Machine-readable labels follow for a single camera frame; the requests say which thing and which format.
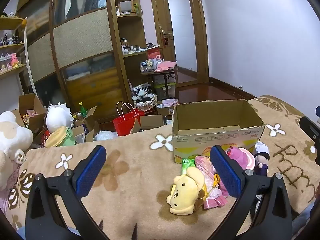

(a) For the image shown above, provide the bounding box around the green packet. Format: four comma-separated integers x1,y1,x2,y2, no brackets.
180,158,197,175

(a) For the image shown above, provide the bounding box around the grey-haired doll plush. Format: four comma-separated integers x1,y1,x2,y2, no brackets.
254,141,270,176

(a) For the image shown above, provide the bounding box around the large cream bear plush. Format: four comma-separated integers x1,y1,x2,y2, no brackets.
0,111,33,190

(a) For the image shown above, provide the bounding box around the flat cardboard box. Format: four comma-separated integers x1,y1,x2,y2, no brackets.
131,114,164,133

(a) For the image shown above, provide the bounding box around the wooden wardrobe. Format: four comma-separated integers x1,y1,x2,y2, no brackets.
16,0,128,124

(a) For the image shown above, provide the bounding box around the yellow dog plush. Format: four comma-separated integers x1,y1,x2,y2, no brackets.
167,167,208,215

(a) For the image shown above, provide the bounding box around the pink swirl white plush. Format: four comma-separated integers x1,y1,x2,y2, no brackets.
237,147,256,170

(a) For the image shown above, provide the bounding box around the red box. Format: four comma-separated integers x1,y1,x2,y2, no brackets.
147,45,160,60

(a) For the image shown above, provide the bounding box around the wooden figurine shelf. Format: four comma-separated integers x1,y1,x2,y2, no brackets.
0,12,28,75

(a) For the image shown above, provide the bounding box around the red paper bag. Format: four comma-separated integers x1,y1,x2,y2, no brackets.
112,102,145,137

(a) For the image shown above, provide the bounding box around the person's leg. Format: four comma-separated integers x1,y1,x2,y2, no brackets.
291,187,320,233

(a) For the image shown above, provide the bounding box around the white spiky-haired round plush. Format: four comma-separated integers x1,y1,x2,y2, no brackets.
46,102,73,133

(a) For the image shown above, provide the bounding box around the pink tissue box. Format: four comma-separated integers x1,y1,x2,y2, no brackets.
161,99,178,109

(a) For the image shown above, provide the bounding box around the cluttered small cardboard box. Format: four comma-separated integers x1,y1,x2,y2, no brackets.
72,105,100,143

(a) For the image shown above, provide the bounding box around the pink packaged doll outfit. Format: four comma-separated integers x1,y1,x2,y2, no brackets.
195,156,228,210

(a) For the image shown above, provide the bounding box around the small dark table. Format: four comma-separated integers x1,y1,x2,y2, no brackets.
139,66,179,100

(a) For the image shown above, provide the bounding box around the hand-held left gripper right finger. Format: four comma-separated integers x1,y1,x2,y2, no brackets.
210,145,293,240

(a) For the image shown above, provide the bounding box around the clear plastic storage bin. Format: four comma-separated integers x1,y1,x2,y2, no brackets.
153,74,177,100

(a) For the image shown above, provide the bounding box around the white fluffy plush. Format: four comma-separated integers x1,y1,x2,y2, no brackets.
94,130,118,142

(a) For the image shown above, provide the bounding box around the open brown cardboard box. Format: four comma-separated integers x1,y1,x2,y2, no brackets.
11,94,48,140

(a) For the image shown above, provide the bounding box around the wooden corner shelf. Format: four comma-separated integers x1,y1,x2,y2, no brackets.
110,0,150,105

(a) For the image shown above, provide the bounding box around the white curved rail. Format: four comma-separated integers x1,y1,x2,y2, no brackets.
24,17,38,98

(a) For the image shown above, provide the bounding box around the wooden door with glass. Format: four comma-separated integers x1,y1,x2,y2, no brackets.
149,0,209,85

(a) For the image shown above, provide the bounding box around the pink cloth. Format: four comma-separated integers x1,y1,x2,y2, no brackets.
155,60,177,72

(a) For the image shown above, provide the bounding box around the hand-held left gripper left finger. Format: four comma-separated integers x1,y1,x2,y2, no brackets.
25,145,110,240

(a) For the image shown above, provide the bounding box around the green frog toy yellow hat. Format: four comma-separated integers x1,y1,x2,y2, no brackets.
45,126,76,148

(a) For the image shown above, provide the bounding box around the picture frame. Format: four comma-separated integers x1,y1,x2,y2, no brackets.
118,0,134,14

